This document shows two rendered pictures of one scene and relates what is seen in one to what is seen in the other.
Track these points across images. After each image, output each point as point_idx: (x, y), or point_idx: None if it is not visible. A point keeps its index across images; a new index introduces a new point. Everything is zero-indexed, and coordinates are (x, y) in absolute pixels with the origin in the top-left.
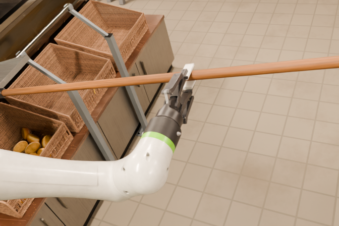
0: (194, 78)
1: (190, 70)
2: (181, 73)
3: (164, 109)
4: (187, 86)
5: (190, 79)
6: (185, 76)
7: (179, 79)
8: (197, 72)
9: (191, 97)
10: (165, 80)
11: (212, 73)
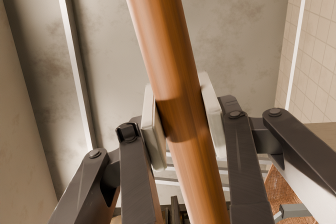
0: (175, 89)
1: (146, 100)
2: (89, 153)
3: None
4: (211, 133)
5: (185, 110)
6: (116, 133)
7: (82, 184)
8: (148, 70)
9: (267, 124)
10: (208, 218)
11: None
